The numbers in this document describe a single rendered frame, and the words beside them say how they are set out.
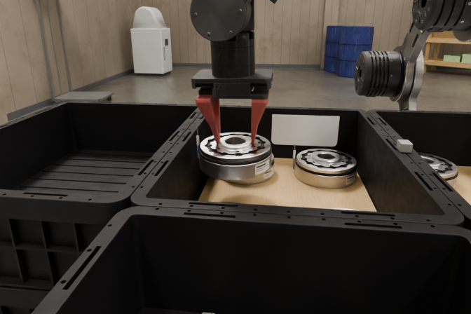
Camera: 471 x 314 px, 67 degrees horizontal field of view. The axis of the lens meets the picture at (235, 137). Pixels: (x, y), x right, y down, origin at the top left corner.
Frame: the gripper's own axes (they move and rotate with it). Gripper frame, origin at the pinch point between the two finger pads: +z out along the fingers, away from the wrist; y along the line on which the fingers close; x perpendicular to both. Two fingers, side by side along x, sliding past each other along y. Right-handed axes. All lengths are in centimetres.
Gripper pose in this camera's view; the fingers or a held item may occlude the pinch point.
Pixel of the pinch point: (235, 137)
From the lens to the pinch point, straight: 50.6
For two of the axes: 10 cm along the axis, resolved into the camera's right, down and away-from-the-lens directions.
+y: 9.9, 0.2, -1.3
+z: 0.3, 9.3, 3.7
